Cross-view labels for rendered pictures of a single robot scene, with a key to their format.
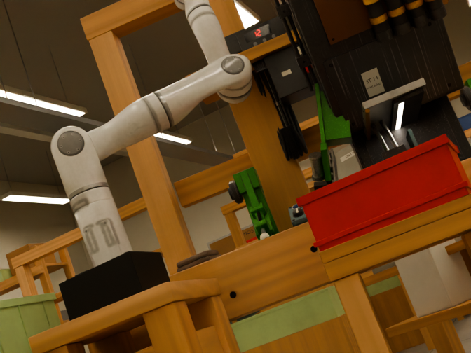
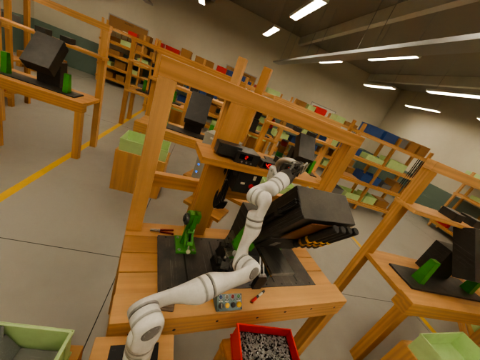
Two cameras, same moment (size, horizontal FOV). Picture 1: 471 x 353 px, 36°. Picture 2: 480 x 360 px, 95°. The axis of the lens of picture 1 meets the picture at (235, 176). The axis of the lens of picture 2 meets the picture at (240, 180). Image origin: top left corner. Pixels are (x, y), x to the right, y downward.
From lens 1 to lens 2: 178 cm
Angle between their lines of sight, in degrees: 49
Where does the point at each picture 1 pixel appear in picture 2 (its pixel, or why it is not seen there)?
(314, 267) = (212, 326)
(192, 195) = (159, 183)
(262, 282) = (189, 327)
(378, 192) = not seen: outside the picture
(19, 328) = not seen: outside the picture
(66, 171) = (138, 348)
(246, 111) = (212, 175)
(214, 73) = (244, 278)
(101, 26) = (172, 73)
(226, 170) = (182, 183)
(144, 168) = (146, 169)
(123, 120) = (187, 300)
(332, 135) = not seen: hidden behind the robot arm
